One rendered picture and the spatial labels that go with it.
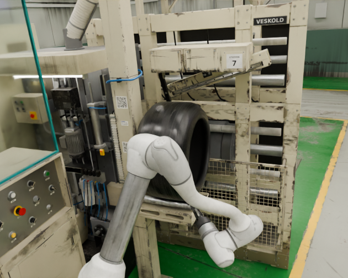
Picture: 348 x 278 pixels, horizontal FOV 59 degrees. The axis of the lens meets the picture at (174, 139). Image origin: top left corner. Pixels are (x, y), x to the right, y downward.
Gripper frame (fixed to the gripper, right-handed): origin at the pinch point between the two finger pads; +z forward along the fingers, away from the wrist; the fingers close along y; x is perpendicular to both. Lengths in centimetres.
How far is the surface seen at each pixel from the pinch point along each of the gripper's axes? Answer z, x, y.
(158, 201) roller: 17.4, -15.8, 16.2
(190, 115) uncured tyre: 27.9, 22.6, -26.1
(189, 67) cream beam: 58, 39, -33
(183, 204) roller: 6.5, -3.7, 16.2
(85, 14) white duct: 122, -1, -61
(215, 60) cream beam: 49, 52, -36
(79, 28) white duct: 124, -9, -54
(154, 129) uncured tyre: 28.5, 1.1, -28.9
